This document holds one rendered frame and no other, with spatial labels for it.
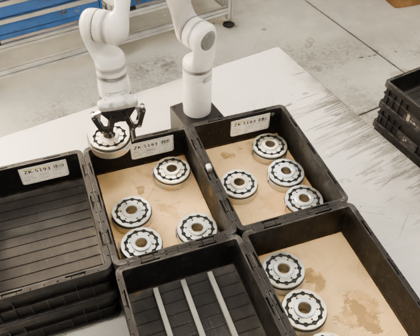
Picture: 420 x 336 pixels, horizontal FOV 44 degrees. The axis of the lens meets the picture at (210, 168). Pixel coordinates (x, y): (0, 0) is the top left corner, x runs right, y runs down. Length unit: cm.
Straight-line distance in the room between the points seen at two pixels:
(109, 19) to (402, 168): 108
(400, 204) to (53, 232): 102
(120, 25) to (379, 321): 87
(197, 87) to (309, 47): 200
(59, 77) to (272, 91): 167
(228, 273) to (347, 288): 29
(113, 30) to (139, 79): 210
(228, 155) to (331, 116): 52
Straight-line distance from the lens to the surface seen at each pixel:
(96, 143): 134
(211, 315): 124
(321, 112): 194
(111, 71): 120
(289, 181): 146
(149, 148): 149
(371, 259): 132
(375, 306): 131
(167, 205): 142
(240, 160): 154
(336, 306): 129
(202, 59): 157
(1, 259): 140
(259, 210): 142
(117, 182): 149
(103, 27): 115
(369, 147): 185
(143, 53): 346
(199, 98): 166
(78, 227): 141
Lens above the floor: 192
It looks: 46 degrees down
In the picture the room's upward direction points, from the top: 1 degrees clockwise
